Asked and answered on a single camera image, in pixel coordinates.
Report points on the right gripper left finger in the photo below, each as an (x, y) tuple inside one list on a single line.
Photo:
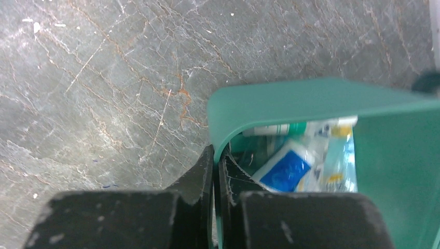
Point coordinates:
[(179, 216)]

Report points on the white blue ointment tube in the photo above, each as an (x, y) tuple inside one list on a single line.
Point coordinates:
[(283, 170)]

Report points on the white pill bottle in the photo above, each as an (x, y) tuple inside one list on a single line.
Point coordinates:
[(277, 130)]

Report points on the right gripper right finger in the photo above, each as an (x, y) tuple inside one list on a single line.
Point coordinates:
[(250, 217)]

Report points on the green medicine kit box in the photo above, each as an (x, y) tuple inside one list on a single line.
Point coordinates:
[(396, 142)]

